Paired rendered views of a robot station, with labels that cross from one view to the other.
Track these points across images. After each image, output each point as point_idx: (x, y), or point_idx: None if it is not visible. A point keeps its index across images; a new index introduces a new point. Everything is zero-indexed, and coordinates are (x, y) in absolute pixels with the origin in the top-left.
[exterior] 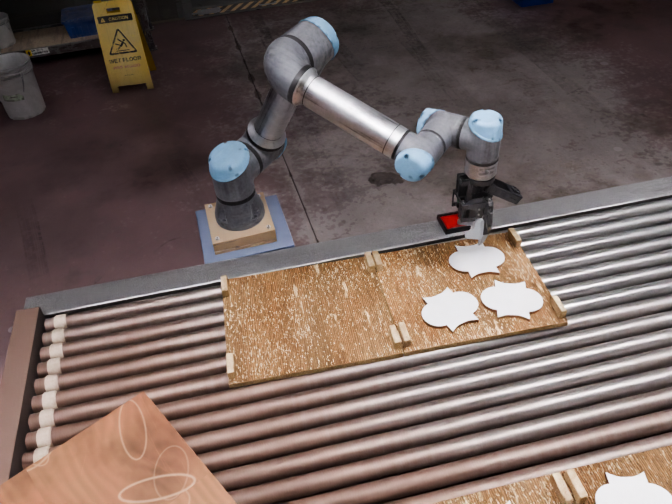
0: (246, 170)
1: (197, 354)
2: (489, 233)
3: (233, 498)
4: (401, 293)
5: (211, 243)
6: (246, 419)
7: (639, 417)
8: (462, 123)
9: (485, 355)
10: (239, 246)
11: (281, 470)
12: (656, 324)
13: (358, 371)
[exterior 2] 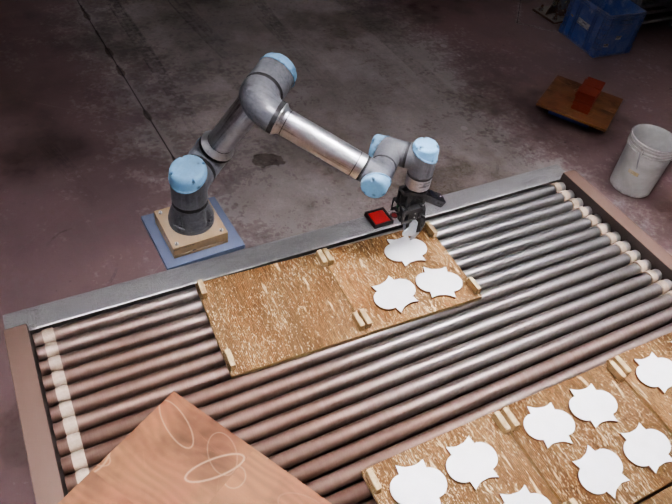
0: (205, 182)
1: (192, 352)
2: None
3: None
4: (353, 283)
5: (167, 247)
6: (252, 402)
7: (540, 363)
8: (407, 148)
9: (427, 328)
10: (195, 249)
11: (293, 439)
12: (540, 292)
13: (333, 352)
